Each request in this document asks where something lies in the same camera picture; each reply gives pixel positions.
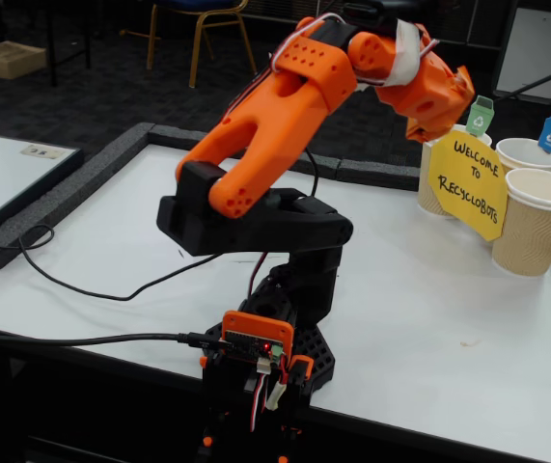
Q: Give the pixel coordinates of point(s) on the orange gripper white tape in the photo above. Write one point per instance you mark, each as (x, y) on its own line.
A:
(450, 107)

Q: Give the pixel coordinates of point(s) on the orange and black robot arm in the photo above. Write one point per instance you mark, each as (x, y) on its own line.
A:
(265, 125)

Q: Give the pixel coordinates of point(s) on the green recycling bin label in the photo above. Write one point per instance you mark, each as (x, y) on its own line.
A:
(478, 118)

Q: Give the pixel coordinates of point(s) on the yellow handwritten welcome sign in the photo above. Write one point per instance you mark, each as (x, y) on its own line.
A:
(468, 183)

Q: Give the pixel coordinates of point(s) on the dark grey foam strip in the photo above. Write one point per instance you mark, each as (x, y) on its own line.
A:
(91, 176)
(169, 137)
(381, 173)

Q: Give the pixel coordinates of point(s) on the brown ripple paper cup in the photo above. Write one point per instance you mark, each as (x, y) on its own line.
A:
(521, 152)

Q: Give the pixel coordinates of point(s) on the beige ripple paper cup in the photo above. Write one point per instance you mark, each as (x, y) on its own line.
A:
(427, 198)
(531, 241)

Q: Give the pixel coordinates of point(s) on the orange controller board holder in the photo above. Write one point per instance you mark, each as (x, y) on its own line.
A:
(256, 328)

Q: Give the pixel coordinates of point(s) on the black orange table clamp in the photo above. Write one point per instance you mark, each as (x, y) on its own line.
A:
(299, 371)
(212, 386)

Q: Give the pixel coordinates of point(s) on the small paper sticker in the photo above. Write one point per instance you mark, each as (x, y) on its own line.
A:
(43, 152)

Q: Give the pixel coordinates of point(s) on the brown cardboard box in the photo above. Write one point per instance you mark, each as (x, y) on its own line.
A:
(9, 60)

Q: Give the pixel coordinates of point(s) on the white table with black edge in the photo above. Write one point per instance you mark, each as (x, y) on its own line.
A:
(5, 178)

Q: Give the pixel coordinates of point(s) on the white panel with black frame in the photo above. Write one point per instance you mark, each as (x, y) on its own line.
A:
(535, 43)

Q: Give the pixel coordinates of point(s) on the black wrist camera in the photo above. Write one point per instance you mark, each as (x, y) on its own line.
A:
(369, 12)

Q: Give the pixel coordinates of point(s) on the gold frame blue seat chair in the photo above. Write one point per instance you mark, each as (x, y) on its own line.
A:
(193, 4)

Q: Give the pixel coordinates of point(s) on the black metal table frame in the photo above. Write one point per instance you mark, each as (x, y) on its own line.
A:
(52, 48)

